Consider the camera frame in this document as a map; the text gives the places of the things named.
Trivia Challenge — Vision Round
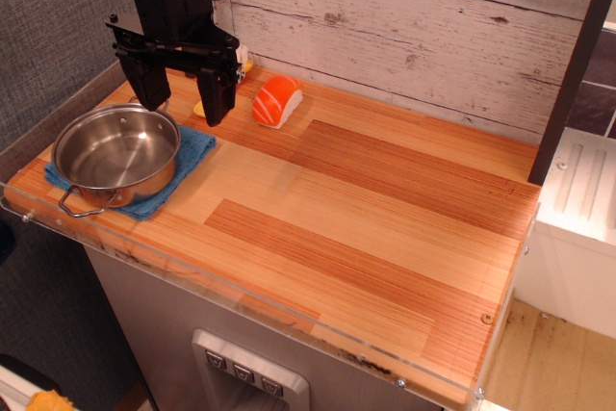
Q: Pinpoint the yellow object bottom left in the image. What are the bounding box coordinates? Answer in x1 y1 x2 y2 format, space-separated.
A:
25 390 76 411

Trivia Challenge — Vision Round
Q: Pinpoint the blue folded cloth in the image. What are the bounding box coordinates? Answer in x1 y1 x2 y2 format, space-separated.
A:
43 124 218 222

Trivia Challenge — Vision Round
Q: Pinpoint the yellow dish brush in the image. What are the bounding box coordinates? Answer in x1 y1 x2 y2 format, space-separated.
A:
193 44 254 121

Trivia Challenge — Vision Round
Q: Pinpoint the dark right post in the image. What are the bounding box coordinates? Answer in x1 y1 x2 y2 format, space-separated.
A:
527 0 612 186

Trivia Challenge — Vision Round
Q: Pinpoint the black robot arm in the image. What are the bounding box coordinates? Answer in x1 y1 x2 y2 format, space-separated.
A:
107 0 241 126

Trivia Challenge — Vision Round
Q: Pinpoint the white cabinet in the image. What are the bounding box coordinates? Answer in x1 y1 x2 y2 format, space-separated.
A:
514 129 615 337

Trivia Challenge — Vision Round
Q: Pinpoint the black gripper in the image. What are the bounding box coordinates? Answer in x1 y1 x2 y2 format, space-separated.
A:
106 0 241 127

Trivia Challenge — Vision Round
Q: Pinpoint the stainless steel pot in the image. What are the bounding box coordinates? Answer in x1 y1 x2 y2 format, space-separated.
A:
52 103 182 218

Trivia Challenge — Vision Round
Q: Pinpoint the silver dispenser panel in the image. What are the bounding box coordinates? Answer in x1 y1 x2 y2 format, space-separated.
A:
192 329 311 410

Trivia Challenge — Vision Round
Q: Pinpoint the salmon sushi toy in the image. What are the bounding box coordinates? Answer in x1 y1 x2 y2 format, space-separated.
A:
251 75 304 129

